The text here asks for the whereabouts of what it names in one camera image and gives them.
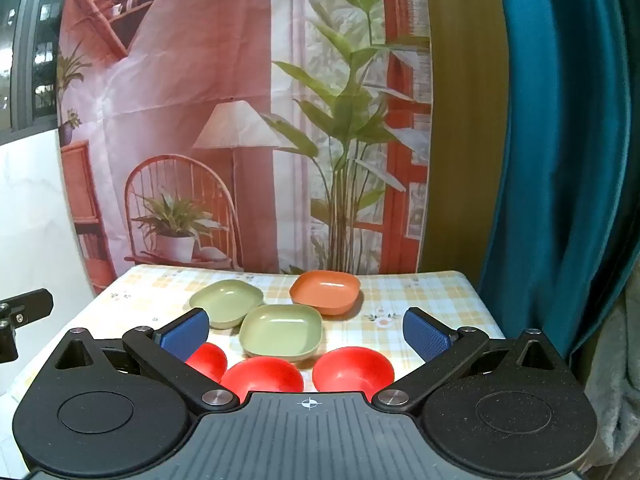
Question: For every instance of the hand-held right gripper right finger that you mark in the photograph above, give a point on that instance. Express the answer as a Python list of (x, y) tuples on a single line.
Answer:
[(426, 336)]

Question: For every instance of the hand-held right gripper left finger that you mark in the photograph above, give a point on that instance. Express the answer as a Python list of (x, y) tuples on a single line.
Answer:
[(184, 334)]

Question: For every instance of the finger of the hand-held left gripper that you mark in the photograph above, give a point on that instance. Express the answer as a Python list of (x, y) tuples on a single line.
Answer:
[(30, 304)]

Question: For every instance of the red round bowl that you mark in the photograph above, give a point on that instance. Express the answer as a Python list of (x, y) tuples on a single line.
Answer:
[(210, 359), (352, 367), (265, 377)]

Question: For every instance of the orange square plate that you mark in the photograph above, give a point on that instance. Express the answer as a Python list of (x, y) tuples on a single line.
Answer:
[(325, 291)]

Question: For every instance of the checked floral tablecloth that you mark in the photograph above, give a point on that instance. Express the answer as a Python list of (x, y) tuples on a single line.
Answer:
[(370, 327)]

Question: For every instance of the grey fluffy cloth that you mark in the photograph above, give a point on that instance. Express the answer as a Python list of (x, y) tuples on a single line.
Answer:
[(617, 385)]

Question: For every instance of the teal curtain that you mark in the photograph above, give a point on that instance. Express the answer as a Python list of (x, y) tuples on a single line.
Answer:
[(560, 135)]

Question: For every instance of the printed room backdrop cloth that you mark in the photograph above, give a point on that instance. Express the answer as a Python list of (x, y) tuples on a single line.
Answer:
[(240, 85)]

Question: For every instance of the dark framed window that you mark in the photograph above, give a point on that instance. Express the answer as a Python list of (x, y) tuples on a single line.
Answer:
[(30, 45)]

